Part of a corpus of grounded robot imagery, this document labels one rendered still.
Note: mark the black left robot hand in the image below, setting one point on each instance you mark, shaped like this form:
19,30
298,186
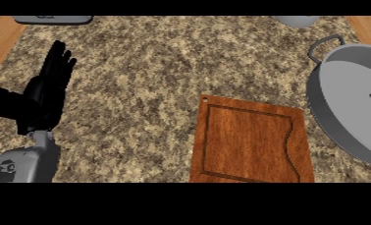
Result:
46,88

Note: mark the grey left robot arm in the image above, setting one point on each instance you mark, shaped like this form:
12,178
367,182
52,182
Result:
28,163

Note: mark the brown wooden cutting board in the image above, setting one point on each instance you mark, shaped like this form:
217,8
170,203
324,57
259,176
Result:
251,143

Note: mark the grey metal pot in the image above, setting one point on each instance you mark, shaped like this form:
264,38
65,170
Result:
345,101

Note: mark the grey flat appliance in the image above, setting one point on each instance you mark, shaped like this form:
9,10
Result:
53,19

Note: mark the pale grey round object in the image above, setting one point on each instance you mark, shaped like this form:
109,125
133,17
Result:
298,20

